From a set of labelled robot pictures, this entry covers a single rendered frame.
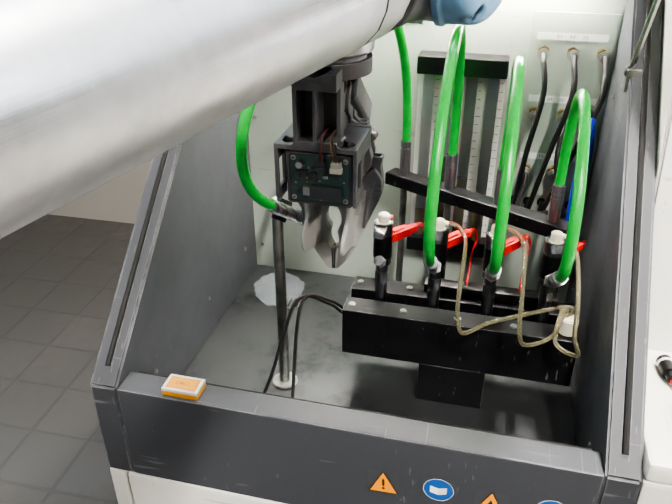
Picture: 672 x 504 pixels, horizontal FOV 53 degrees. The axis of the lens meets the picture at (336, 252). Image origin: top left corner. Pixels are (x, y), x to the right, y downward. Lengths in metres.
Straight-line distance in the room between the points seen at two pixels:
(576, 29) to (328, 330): 0.64
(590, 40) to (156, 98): 0.98
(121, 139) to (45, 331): 2.62
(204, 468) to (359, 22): 0.78
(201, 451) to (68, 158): 0.79
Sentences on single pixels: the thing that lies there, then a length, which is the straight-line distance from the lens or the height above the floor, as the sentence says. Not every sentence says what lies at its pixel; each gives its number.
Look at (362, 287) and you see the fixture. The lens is 1.06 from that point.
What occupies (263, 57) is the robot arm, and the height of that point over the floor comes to 1.49.
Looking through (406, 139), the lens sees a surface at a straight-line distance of 1.13.
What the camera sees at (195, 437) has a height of 0.89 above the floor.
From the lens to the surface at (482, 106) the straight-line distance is 1.18.
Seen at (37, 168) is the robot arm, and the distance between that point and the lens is 0.21.
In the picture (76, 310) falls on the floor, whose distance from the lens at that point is 2.91.
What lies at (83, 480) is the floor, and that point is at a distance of 2.20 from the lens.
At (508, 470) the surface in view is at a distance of 0.87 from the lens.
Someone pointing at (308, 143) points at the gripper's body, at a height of 1.36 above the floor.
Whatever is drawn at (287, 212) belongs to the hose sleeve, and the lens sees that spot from 0.91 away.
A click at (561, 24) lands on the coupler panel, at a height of 1.34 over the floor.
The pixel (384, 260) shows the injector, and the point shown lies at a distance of 0.98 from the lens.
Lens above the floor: 1.56
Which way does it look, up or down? 30 degrees down
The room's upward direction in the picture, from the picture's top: straight up
